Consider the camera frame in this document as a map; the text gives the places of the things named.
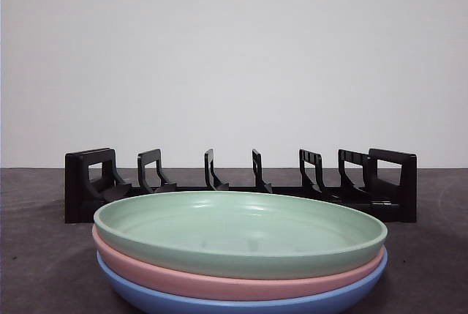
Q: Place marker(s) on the pink round plate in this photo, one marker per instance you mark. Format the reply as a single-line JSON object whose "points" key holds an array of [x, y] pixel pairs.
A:
{"points": [[183, 277]]}

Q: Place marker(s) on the blue round plate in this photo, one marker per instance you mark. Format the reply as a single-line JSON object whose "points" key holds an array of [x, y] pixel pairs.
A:
{"points": [[164, 301]]}

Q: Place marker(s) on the black plastic dish rack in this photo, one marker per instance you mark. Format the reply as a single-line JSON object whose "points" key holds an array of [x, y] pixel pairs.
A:
{"points": [[402, 186]]}

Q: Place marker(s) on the green round plate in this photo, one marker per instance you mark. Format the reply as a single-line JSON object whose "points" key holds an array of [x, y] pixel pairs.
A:
{"points": [[219, 219]]}

